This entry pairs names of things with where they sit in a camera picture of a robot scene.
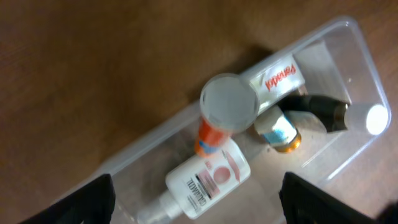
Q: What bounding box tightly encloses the small jar gold lid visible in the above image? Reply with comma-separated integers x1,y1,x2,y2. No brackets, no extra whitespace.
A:
254,106,302,153

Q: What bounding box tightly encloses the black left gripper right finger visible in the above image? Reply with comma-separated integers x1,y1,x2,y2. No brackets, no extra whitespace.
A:
279,172,376,224

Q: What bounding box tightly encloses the orange Redoxon tablet tube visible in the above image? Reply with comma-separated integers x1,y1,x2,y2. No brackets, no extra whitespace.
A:
194,73,259,157

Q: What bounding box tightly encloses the white lotion bottle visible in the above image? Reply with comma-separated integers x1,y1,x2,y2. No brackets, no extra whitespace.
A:
136,139,251,223

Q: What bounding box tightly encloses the white green medicine box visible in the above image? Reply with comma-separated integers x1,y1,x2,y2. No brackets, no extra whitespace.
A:
245,54,305,114

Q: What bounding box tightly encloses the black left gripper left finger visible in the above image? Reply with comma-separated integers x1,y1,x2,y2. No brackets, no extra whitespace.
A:
21,174,116,224

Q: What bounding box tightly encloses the dark bottle white cap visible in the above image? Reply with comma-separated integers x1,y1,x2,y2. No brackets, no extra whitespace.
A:
278,95,389,136

